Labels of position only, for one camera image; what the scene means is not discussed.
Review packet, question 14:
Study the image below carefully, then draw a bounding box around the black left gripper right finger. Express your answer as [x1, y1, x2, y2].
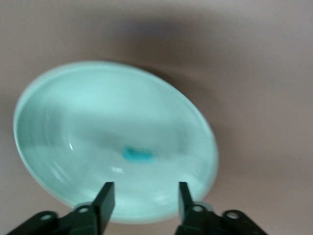
[176, 181, 268, 235]

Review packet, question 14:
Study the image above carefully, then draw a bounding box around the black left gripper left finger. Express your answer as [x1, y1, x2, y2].
[7, 181, 116, 235]

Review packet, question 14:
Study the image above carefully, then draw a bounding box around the cyan foam letter j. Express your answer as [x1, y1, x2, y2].
[121, 146, 155, 164]

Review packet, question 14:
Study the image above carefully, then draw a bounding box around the green plate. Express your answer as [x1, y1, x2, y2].
[13, 60, 219, 225]

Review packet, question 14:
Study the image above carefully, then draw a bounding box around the brown table cover sheet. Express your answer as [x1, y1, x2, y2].
[0, 0, 313, 235]

